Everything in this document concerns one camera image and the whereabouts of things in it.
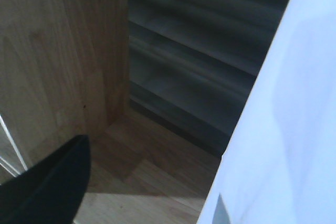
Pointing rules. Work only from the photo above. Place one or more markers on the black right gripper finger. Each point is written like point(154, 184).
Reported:
point(47, 184)

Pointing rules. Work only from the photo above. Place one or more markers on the white paper sheet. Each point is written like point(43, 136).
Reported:
point(279, 165)

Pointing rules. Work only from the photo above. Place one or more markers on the light wooden shelf unit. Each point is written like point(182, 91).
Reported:
point(65, 72)

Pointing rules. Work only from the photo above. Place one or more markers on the grey curtain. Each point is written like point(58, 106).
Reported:
point(194, 62)

